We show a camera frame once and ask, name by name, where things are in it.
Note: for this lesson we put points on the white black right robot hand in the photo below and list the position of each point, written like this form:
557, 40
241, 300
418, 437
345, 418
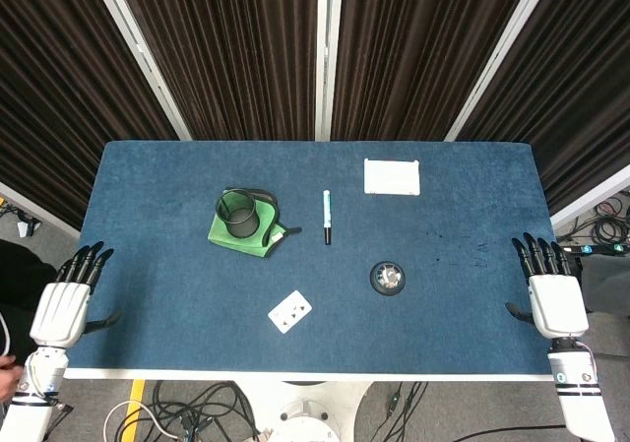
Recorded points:
558, 304

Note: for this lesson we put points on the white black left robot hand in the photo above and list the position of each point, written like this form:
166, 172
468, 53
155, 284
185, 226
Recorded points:
59, 309

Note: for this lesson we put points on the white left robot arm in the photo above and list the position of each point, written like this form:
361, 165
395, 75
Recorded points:
37, 370

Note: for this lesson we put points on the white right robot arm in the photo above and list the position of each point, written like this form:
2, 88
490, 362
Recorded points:
581, 405

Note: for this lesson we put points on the bystander bare hand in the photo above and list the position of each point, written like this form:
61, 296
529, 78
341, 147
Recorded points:
7, 378

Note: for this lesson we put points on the shiny metal call bell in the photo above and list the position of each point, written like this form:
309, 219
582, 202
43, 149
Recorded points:
388, 278

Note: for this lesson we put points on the bystander black clothing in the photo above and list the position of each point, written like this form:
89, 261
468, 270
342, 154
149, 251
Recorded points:
24, 274

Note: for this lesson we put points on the black power strip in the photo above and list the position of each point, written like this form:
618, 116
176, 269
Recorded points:
598, 249

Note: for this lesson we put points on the blue fabric table cover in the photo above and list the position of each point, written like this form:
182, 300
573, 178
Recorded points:
443, 338

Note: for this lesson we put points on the yellow floor tape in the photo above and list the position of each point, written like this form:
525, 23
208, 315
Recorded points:
134, 407

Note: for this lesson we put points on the green microfiber cloth black trim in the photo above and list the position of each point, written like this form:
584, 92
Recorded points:
219, 237

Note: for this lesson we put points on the black mesh pen cup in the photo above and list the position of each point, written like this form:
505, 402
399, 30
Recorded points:
241, 226

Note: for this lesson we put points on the white rectangular box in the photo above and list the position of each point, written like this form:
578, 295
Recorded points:
391, 177

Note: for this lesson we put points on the dark brown curtain panel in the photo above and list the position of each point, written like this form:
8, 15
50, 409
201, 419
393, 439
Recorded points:
59, 92
418, 53
231, 53
581, 92

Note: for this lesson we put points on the white playing card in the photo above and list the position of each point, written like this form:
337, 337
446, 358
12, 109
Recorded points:
290, 311

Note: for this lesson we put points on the white table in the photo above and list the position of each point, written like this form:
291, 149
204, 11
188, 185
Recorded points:
295, 375

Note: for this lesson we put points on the white green marker pen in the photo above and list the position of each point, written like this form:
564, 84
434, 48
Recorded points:
326, 210

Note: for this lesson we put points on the white partition post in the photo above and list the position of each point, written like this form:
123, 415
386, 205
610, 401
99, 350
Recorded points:
497, 63
143, 58
324, 53
590, 198

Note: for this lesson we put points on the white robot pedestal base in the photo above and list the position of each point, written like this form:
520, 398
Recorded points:
305, 412

